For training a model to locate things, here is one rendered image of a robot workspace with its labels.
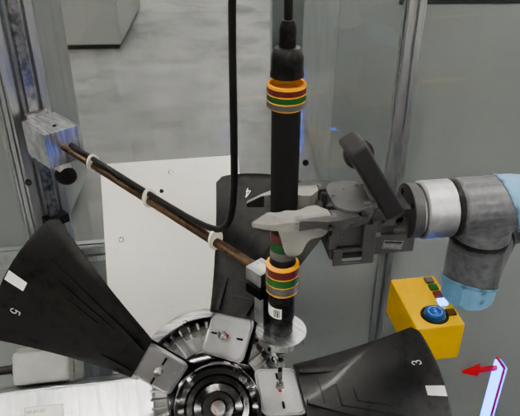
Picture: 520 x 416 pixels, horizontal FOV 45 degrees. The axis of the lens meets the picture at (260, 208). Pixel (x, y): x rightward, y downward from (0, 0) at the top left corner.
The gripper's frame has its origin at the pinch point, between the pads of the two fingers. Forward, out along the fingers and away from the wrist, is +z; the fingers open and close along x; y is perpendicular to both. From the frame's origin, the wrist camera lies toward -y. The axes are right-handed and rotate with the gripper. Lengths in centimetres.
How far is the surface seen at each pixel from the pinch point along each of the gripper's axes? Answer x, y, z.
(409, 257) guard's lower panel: 70, 63, -54
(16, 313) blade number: 10.8, 21.4, 34.2
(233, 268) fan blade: 13.2, 18.7, 2.0
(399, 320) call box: 29, 48, -34
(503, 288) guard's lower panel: 70, 78, -85
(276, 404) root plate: -2.7, 31.6, -2.2
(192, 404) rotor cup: -4.4, 27.8, 9.8
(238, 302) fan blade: 7.9, 21.0, 1.8
